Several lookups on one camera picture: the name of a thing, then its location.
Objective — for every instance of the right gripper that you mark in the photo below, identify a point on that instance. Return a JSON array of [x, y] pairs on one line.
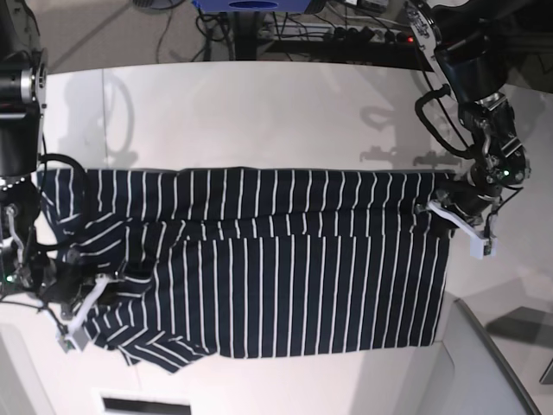
[[77, 287]]

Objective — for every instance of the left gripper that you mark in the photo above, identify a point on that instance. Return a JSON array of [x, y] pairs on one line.
[[467, 205]]

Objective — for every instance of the navy white striped t-shirt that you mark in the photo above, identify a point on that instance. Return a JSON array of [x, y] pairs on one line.
[[263, 263]]

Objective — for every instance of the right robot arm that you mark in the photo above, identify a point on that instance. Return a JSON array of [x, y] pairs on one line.
[[24, 70]]

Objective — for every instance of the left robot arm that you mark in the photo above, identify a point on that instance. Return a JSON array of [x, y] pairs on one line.
[[465, 45]]

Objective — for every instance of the white slotted box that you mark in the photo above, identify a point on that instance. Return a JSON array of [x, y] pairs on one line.
[[142, 404]]

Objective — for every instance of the grey partition panel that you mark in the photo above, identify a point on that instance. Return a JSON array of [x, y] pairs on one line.
[[463, 373]]

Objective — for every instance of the red lit power strip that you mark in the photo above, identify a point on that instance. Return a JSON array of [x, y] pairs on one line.
[[295, 32]]

